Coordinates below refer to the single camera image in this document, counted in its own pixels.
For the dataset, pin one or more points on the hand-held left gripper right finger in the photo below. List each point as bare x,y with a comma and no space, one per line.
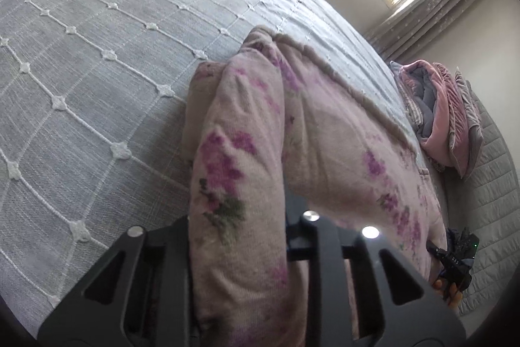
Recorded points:
329,253

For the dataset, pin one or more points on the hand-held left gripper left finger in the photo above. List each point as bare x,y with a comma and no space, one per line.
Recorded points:
170,249

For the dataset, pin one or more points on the pink floral padded jacket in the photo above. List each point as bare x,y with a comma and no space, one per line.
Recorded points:
243,152

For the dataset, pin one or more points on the person's right hand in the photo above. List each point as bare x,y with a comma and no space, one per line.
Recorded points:
449,294

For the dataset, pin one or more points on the grey padded headboard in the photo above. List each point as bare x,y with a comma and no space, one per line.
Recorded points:
491,188

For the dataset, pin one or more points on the pink pillow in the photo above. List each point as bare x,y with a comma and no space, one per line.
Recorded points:
467,135

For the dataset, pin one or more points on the pink folded quilt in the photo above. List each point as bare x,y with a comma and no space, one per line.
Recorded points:
438,119

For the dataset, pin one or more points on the bed with grey bedspread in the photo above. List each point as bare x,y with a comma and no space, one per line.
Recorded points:
101,87

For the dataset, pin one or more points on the grey curtain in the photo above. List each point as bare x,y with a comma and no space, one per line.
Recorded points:
438,5

